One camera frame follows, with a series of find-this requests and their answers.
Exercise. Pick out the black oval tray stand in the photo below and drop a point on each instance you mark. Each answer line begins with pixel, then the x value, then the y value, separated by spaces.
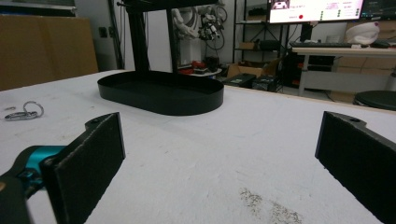
pixel 162 90

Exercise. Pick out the open cardboard box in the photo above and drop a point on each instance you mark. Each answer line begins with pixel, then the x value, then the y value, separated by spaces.
pixel 249 70

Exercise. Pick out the light wooden desk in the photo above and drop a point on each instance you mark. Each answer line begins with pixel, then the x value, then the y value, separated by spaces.
pixel 342 62

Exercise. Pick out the black keyboard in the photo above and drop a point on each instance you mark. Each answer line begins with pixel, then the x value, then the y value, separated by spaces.
pixel 322 44

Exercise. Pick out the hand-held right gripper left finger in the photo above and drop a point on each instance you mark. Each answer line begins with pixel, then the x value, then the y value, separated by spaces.
pixel 84 168

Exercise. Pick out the black metal shelf rack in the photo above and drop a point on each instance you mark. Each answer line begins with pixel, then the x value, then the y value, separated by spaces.
pixel 258 34

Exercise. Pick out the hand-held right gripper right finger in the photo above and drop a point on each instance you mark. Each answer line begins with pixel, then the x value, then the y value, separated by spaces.
pixel 358 161

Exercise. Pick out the computer monitor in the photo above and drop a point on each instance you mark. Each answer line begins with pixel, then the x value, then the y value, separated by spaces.
pixel 314 11

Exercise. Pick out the black equipment box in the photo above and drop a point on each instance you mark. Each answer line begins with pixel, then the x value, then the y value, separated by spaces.
pixel 241 80

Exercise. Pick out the brown cardboard sheet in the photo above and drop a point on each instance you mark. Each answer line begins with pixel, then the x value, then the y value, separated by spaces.
pixel 43 49

